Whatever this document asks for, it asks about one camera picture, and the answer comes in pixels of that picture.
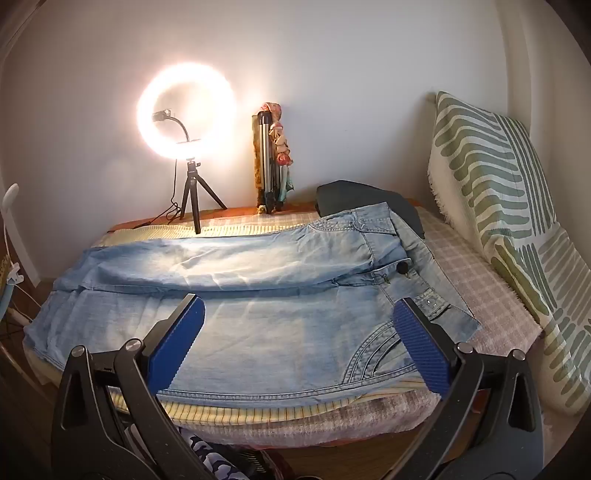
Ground dark patterned cloth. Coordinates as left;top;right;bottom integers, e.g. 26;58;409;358
173;427;245;480

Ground yellow striped blanket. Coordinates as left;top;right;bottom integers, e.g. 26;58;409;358
92;215;419;428

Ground dark grey folded cloth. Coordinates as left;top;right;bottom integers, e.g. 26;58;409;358
316;181;426;239

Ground folded silver tripod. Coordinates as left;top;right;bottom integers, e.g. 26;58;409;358
256;111;284;214

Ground small black tripod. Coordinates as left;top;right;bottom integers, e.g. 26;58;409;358
180;159;228;235

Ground black ring light cable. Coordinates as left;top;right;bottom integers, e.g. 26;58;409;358
139;161;184;228

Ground light blue denim pants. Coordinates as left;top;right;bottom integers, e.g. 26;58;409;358
22;202;482;411

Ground white cable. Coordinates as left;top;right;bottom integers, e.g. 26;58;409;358
13;284;43;321

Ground green striped pillow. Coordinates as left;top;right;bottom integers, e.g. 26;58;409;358
427;91;591;416

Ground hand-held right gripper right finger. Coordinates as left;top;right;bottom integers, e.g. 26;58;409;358
392;298;546;480

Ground pink checked blanket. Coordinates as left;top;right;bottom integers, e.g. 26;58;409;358
175;203;543;446

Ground white clip on post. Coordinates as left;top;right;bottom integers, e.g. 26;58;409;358
0;184;25;288

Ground orange floral sheet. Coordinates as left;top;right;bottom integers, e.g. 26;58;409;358
108;205;324;232

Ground light blue bar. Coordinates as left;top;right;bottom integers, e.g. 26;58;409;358
0;281;16;326

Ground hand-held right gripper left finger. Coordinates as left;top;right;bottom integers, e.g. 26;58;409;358
51;293;206;480

